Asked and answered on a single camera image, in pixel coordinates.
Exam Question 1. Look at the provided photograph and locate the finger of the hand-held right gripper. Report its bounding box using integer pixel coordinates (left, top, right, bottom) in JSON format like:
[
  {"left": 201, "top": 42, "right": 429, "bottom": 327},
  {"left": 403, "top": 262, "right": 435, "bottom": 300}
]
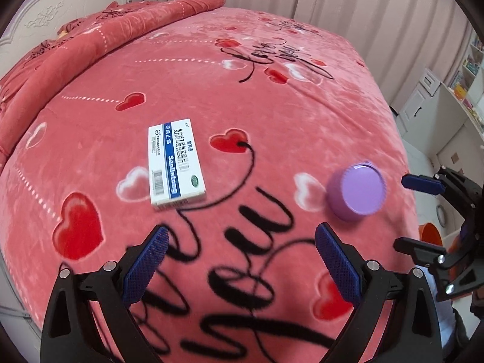
[
  {"left": 401, "top": 166, "right": 471, "bottom": 209},
  {"left": 393, "top": 236, "right": 456, "bottom": 271}
]

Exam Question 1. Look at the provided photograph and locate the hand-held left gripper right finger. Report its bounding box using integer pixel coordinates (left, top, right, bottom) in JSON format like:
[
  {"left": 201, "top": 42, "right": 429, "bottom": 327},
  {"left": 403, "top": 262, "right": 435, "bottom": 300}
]
[{"left": 315, "top": 222, "right": 443, "bottom": 363}]

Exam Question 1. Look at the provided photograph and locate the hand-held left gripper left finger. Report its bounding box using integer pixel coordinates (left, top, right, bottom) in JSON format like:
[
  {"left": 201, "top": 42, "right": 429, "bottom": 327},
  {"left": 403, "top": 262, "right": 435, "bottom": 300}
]
[{"left": 40, "top": 225, "right": 169, "bottom": 363}]

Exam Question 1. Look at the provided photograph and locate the orange bin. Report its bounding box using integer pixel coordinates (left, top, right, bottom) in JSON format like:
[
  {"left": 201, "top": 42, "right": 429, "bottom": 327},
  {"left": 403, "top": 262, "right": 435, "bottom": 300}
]
[{"left": 419, "top": 223, "right": 444, "bottom": 249}]

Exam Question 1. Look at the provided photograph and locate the purple ribbed bottle cap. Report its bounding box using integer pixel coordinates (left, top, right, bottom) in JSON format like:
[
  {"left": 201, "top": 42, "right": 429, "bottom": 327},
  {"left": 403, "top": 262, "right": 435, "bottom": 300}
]
[{"left": 327, "top": 162, "right": 386, "bottom": 222}]

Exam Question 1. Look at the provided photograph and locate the white cabinet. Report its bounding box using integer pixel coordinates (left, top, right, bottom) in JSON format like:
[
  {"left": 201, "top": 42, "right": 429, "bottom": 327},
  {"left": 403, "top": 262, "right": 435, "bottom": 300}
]
[{"left": 393, "top": 68, "right": 484, "bottom": 182}]

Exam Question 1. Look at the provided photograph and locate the white and blue medicine box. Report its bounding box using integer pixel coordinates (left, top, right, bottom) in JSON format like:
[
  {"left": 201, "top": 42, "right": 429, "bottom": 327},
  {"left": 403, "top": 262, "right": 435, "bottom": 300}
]
[{"left": 147, "top": 118, "right": 208, "bottom": 211}]

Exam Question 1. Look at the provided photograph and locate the white shelf with boxes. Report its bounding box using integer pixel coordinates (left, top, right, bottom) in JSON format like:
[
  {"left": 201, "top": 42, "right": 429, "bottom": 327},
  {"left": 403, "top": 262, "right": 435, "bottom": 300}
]
[{"left": 446, "top": 32, "right": 484, "bottom": 133}]

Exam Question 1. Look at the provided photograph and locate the pink heart printed blanket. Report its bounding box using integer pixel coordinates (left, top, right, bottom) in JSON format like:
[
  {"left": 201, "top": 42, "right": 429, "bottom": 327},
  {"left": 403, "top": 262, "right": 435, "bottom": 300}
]
[{"left": 0, "top": 5, "right": 421, "bottom": 363}]

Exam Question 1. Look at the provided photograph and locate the rolled red blanket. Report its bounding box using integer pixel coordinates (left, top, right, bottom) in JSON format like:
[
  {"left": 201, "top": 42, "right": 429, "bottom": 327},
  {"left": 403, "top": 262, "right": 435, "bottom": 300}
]
[{"left": 0, "top": 0, "right": 225, "bottom": 171}]

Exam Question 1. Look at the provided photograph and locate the white carved headboard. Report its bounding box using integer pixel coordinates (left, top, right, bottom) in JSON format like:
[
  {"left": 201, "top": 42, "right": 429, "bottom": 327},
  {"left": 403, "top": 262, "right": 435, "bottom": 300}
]
[{"left": 0, "top": 0, "right": 127, "bottom": 80}]

